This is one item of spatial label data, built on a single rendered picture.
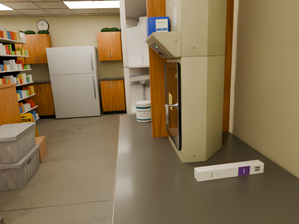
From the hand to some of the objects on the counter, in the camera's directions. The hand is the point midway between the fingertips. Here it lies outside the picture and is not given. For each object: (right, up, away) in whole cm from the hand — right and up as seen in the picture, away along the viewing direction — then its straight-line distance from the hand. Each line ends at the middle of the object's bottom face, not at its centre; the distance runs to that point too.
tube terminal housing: (+74, -19, +58) cm, 95 cm away
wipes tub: (+44, -7, +115) cm, 124 cm away
